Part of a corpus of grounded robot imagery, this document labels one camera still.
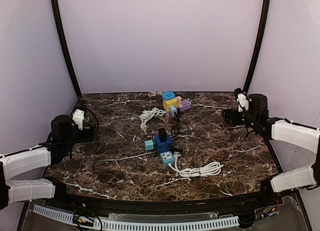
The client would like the purple power strip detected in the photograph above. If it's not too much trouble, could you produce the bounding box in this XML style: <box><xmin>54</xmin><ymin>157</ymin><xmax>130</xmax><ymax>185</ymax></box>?
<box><xmin>166</xmin><ymin>99</ymin><xmax>192</xmax><ymax>117</ymax></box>

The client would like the blue adapter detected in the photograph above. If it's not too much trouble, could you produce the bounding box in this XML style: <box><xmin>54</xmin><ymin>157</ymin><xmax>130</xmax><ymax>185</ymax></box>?
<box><xmin>161</xmin><ymin>91</ymin><xmax>176</xmax><ymax>101</ymax></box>

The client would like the black plug adapter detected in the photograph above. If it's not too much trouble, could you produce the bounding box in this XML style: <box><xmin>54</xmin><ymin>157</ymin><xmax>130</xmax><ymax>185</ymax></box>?
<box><xmin>158</xmin><ymin>128</ymin><xmax>167</xmax><ymax>143</ymax></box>

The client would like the left black frame post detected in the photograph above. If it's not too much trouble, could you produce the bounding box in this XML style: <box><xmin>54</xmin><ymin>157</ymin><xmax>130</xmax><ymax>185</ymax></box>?
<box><xmin>50</xmin><ymin>0</ymin><xmax>82</xmax><ymax>99</ymax></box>

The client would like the light blue charger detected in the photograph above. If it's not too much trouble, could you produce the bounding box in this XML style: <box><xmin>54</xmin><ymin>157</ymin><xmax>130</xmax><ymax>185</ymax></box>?
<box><xmin>169</xmin><ymin>105</ymin><xmax>178</xmax><ymax>117</ymax></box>

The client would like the white slotted cable duct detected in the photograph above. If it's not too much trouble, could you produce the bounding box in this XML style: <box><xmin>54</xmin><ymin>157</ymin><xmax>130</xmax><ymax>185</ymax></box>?
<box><xmin>33</xmin><ymin>204</ymin><xmax>240</xmax><ymax>231</ymax></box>

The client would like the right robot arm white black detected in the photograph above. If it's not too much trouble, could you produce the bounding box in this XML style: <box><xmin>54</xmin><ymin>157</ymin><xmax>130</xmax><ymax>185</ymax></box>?
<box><xmin>222</xmin><ymin>88</ymin><xmax>320</xmax><ymax>193</ymax></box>

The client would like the black frame post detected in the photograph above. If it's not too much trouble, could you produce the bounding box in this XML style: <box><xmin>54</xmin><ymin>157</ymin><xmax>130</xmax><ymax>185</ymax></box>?
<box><xmin>243</xmin><ymin>0</ymin><xmax>271</xmax><ymax>93</ymax></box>
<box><xmin>50</xmin><ymin>0</ymin><xmax>82</xmax><ymax>99</ymax></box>

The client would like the yellow cube socket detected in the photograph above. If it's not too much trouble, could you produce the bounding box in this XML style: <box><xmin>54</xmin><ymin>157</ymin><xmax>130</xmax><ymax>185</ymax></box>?
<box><xmin>163</xmin><ymin>98</ymin><xmax>178</xmax><ymax>112</ymax></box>

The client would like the teal small charger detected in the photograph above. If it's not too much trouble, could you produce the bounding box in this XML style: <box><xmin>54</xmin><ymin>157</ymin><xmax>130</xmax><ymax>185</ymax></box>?
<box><xmin>144</xmin><ymin>139</ymin><xmax>156</xmax><ymax>151</ymax></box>

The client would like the white power cord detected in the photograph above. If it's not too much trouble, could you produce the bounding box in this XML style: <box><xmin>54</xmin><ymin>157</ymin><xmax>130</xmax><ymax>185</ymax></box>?
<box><xmin>139</xmin><ymin>107</ymin><xmax>166</xmax><ymax>135</ymax></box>

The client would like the dark blue cube socket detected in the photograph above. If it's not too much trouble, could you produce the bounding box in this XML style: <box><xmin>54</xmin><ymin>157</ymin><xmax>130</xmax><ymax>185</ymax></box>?
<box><xmin>153</xmin><ymin>134</ymin><xmax>172</xmax><ymax>154</ymax></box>

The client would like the pink charger plug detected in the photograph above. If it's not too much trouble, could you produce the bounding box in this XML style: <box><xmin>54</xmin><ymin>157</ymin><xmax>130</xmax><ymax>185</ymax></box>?
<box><xmin>175</xmin><ymin>96</ymin><xmax>182</xmax><ymax>108</ymax></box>

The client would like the black cable bundle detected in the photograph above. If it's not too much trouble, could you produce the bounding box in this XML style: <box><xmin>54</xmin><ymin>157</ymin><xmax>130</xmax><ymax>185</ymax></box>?
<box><xmin>171</xmin><ymin>108</ymin><xmax>190</xmax><ymax>138</ymax></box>

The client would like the white teal strip cord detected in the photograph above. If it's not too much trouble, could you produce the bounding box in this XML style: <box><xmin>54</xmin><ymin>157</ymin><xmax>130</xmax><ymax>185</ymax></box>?
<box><xmin>167</xmin><ymin>150</ymin><xmax>225</xmax><ymax>178</ymax></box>

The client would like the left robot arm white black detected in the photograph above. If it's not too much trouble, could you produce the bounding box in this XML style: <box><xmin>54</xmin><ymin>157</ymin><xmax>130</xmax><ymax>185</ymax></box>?
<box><xmin>0</xmin><ymin>114</ymin><xmax>99</xmax><ymax>209</ymax></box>

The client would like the black front aluminium rail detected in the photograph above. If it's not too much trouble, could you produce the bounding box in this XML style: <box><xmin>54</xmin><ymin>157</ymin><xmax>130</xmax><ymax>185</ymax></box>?
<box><xmin>45</xmin><ymin>192</ymin><xmax>263</xmax><ymax>216</ymax></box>

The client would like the teal power strip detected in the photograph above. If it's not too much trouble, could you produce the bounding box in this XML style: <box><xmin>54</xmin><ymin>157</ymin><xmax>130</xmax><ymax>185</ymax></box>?
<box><xmin>159</xmin><ymin>151</ymin><xmax>175</xmax><ymax>167</ymax></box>

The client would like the right black frame post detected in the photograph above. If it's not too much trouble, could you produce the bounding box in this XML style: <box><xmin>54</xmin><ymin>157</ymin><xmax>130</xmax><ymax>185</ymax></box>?
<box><xmin>243</xmin><ymin>0</ymin><xmax>271</xmax><ymax>93</ymax></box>

